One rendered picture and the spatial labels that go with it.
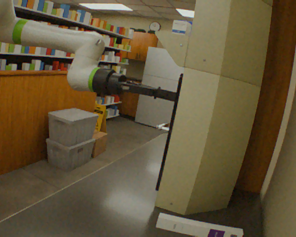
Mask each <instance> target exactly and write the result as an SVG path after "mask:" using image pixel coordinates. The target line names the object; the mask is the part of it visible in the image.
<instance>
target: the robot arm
mask: <svg viewBox="0 0 296 237"><path fill-rule="evenodd" d="M0 42H2V43H9V44H15V45H16V44H17V45H21V46H28V47H29V46H31V47H39V48H40V47H42V48H49V49H55V50H60V51H63V52H68V53H73V54H74V55H75V57H74V60H73V62H72V64H71V66H70V68H69V70H68V73H67V81H68V82H67V83H68V84H69V85H70V86H71V88H72V89H74V90H75V91H90V92H94V93H98V94H102V95H103V97H105V96H108V95H111V94H116V95H122V94H123V93H124V92H126V93H134V94H141V95H146V96H150V97H152V96H154V99H156V98H161V99H166V100H169V101H172V102H174V101H175V96H176V92H174V91H168V90H164V89H161V86H159V87H158V88H156V87H153V86H148V85H143V84H141V83H137V82H135V81H132V80H130V81H129V80H127V77H126V75H125V74H122V73H121V74H119V73H116V71H114V70H112V69H111V65H110V64H109V67H108V68H107V69H106V68H103V69H102V68H99V67H97V66H98V63H99V60H100V59H101V57H102V54H103V52H104V49H105V40H104V38H103V37H102V35H101V34H98V33H96V32H91V31H90V32H86V31H76V30H68V29H64V28H57V27H52V26H49V25H45V24H42V23H39V22H35V21H33V20H26V19H20V18H17V17H16V16H15V10H14V3H13V0H0Z"/></svg>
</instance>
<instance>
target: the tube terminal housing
mask: <svg viewBox="0 0 296 237"><path fill-rule="evenodd" d="M271 14H272V7H271V6H269V5H268V4H266V3H264V2H263V1H261V0H196V5H195V11H194V17H193V23H192V30H191V37H190V40H189V47H188V51H187V59H186V64H185V68H184V75H183V80H182V84H181V89H180V93H179V99H178V105H177V108H176V114H175V120H174V124H173V129H172V133H171V139H170V145H169V148H168V151H167V155H166V160H165V166H164V169H163V175H162V179H161V180H160V186H159V189H158V194H157V199H156V202H155V206H157V207H160V208H162V209H166V210H169V211H173V212H176V213H179V214H181V215H189V214H196V213H201V212H207V211H212V210H217V209H224V208H226V207H227V206H228V203H229V200H230V197H231V195H232V192H233V189H234V186H235V184H236V180H237V177H238V176H239V171H240V169H241V165H242V161H243V159H244V155H245V151H246V148H247V144H248V142H249V138H250V134H251V131H252V125H253V121H254V118H255V113H256V110H257V104H258V98H259V95H260V90H261V89H260V88H261V82H262V80H263V79H262V78H263V72H264V67H265V60H266V53H267V47H268V39H269V38H268V37H269V29H270V23H271Z"/></svg>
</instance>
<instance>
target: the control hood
mask: <svg viewBox="0 0 296 237"><path fill-rule="evenodd" d="M155 35H156V36H157V38H158V39H159V40H160V42H161V43H162V44H163V47H164V48H165V49H166V50H167V52H168V53H169V54H170V56H171V58H172V59H173V60H174V62H175V64H176V65H177V66H180V67H185V64H186V59H187V51H188V47H189V40H190V36H187V35H179V34H174V33H167V32H162V31H155Z"/></svg>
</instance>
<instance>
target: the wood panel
mask: <svg viewBox="0 0 296 237"><path fill-rule="evenodd" d="M268 38H269V39H268V47H267V53H266V60H265V67H264V72H263V78H262V79H263V80H262V82H261V88H260V89H261V90H260V95H259V98H258V104H257V110H256V113H255V118H254V121H253V125H252V131H251V134H250V138H249V142H248V144H247V148H246V151H245V155H244V159H243V161H242V165H241V168H240V171H239V176H238V177H237V180H236V184H235V186H234V187H235V188H239V189H243V190H247V191H251V192H254V193H258V194H259V193H260V191H261V188H262V186H263V183H264V180H265V178H266V174H267V172H268V169H269V165H270V162H271V158H272V155H273V152H274V149H275V147H276V141H277V140H278V136H279V131H280V128H281V123H282V118H283V116H284V111H285V107H286V102H287V97H288V93H289V86H290V81H291V76H292V70H293V65H294V57H295V50H296V0H273V4H272V14H271V23H270V29H269V37H268Z"/></svg>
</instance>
